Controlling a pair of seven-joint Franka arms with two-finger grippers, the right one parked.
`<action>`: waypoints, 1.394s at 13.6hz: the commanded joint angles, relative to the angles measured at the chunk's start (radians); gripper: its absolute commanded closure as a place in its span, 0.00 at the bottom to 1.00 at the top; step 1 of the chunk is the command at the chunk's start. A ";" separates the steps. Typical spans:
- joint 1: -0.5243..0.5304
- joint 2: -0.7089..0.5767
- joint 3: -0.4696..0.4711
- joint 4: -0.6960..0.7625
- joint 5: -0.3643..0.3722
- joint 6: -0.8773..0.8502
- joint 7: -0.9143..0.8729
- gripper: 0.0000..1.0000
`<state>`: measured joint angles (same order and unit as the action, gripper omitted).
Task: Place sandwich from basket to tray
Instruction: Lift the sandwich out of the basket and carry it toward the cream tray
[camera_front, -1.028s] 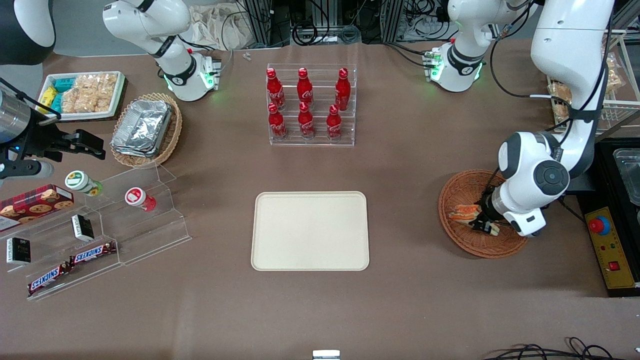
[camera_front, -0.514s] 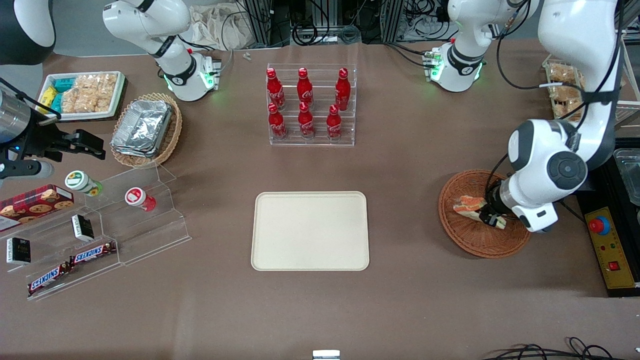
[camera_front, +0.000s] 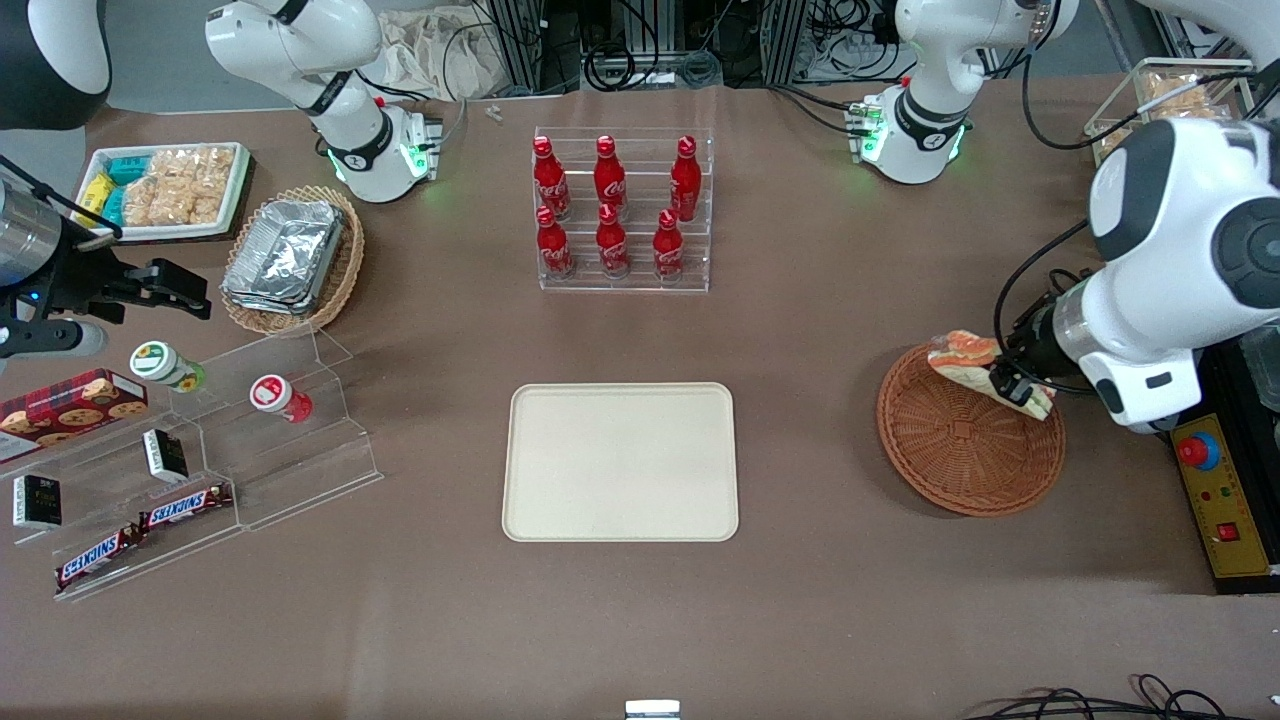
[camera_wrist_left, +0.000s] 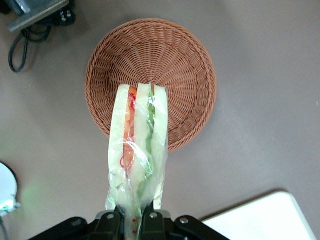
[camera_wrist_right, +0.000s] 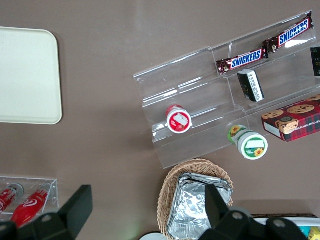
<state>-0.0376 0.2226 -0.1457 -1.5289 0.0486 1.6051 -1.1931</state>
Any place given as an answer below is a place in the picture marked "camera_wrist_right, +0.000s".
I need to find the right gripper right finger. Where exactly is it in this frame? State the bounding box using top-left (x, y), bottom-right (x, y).
top-left (198, 184), bottom-right (309, 240)

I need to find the clear acrylic step shelf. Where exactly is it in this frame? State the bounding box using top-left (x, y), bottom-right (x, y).
top-left (132, 9), bottom-right (320, 169)

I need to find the teal snack packet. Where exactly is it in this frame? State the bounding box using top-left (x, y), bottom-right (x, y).
top-left (298, 225), bottom-right (312, 236)

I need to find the snickers chocolate bar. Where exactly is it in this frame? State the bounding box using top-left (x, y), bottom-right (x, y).
top-left (215, 48), bottom-right (270, 76)
top-left (262, 16), bottom-right (314, 54)

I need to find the yellow snack packet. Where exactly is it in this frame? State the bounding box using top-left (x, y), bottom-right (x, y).
top-left (308, 226), bottom-right (320, 240)

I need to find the red tartan cookie box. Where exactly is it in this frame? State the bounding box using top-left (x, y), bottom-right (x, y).
top-left (261, 94), bottom-right (320, 143)

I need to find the oval tan wicker basket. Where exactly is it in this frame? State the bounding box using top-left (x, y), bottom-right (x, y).
top-left (156, 158), bottom-right (234, 239)

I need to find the small black chocolate box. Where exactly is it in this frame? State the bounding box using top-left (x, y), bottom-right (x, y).
top-left (310, 46), bottom-right (320, 77)
top-left (236, 69), bottom-right (265, 103)

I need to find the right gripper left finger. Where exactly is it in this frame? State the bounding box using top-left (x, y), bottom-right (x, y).
top-left (0, 184), bottom-right (94, 240)

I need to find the clear acrylic bottle rack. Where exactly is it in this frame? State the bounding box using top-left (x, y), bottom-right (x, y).
top-left (0, 176), bottom-right (60, 222)

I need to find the cream plastic serving tray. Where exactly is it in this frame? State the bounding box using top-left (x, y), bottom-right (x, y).
top-left (0, 26), bottom-right (63, 125)

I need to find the white rectangular snack tray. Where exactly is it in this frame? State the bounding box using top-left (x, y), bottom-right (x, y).
top-left (250, 213), bottom-right (320, 240)

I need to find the green sunflower yogurt cup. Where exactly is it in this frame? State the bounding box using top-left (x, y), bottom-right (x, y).
top-left (226, 124), bottom-right (269, 160)

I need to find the red strawberry yogurt cup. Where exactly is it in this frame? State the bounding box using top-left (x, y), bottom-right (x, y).
top-left (165, 104), bottom-right (194, 134)

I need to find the red cola bottle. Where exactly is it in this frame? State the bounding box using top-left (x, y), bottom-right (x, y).
top-left (0, 183), bottom-right (25, 215)
top-left (10, 183), bottom-right (53, 228)

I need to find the aluminium foil container stack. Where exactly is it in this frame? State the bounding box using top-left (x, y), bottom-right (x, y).
top-left (166, 172), bottom-right (233, 237)

